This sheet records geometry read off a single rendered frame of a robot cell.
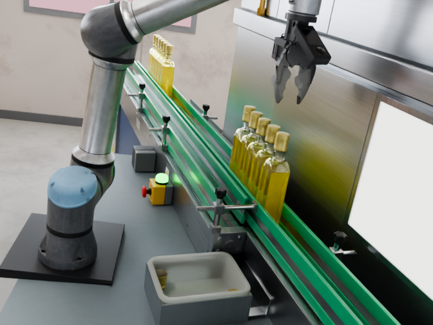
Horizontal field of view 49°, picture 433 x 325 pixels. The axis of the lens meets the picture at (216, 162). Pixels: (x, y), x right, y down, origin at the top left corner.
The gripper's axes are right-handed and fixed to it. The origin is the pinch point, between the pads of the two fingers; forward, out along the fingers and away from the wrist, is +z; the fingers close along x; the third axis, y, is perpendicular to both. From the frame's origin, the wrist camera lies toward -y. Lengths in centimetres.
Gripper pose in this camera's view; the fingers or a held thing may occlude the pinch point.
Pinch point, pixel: (290, 99)
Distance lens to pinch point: 120.8
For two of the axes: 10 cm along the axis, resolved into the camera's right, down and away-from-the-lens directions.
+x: -9.3, 0.1, -3.6
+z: -1.4, 9.2, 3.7
